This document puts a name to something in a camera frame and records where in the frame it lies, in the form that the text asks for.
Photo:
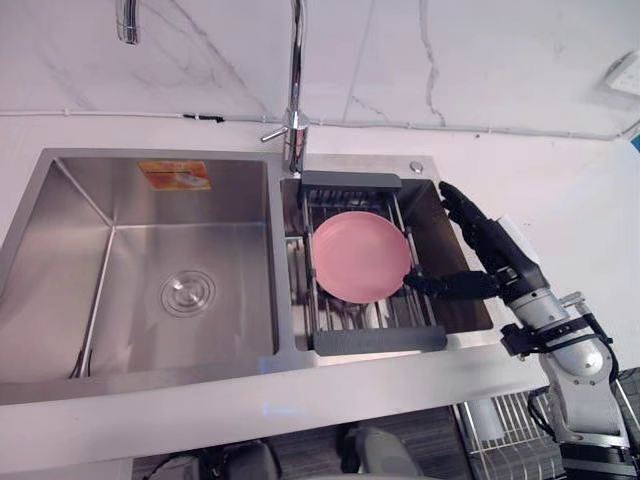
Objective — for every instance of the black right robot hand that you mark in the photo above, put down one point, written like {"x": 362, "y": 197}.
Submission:
{"x": 510, "y": 260}

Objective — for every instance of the pale grey cup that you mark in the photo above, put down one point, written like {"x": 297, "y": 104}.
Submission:
{"x": 485, "y": 420}

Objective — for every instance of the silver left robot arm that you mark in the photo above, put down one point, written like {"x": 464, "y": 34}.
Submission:
{"x": 250, "y": 465}

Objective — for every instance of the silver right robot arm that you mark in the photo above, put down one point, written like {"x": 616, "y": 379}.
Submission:
{"x": 585, "y": 370}

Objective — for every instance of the round sink button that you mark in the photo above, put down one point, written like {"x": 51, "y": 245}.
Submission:
{"x": 415, "y": 166}

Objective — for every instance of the grey sink drain rack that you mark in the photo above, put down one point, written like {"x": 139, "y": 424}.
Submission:
{"x": 380, "y": 342}

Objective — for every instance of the round sink drain strainer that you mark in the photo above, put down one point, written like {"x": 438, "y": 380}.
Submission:
{"x": 188, "y": 292}

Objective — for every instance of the stainless steel double sink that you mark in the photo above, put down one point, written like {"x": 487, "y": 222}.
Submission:
{"x": 175, "y": 240}

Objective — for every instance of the pink plate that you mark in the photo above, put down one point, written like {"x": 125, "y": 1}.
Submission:
{"x": 360, "y": 257}

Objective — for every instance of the blue translucent panel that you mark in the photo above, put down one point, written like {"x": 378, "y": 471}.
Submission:
{"x": 636, "y": 137}

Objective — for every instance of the grey robot body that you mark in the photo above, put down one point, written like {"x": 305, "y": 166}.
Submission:
{"x": 385, "y": 455}

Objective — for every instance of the chrome gooseneck faucet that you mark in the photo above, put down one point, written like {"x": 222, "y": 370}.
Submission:
{"x": 296, "y": 75}

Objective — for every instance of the black tape strip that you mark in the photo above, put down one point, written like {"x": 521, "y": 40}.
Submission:
{"x": 202, "y": 117}

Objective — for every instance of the orange sticker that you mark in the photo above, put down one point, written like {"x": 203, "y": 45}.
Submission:
{"x": 175, "y": 175}

